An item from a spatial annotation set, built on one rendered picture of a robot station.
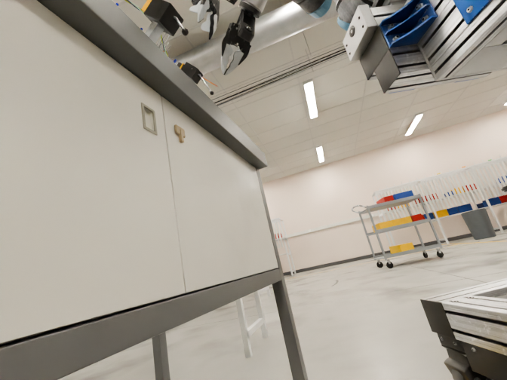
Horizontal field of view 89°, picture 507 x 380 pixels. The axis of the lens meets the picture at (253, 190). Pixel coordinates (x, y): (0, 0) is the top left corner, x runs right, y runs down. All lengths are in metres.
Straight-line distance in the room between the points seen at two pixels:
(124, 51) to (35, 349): 0.42
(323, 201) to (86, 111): 8.73
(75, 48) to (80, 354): 0.39
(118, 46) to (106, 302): 0.39
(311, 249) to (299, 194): 1.87
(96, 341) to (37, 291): 0.08
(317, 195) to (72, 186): 8.81
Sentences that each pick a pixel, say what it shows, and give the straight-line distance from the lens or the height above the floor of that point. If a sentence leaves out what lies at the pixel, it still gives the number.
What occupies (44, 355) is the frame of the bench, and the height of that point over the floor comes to 0.38.
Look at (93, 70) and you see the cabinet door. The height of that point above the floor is 0.74.
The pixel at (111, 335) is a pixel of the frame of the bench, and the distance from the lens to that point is 0.37.
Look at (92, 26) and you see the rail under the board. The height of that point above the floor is 0.80.
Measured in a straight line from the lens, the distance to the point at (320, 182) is 9.15.
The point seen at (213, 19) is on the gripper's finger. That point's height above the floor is 1.29.
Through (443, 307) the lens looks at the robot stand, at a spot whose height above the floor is 0.21.
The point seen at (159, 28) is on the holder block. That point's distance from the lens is 0.70.
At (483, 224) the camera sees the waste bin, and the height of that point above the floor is 0.29.
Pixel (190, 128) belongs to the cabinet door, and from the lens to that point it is 0.65.
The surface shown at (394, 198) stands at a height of 1.01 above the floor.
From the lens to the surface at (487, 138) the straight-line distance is 10.40.
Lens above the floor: 0.42
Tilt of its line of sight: 17 degrees up
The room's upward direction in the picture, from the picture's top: 12 degrees counter-clockwise
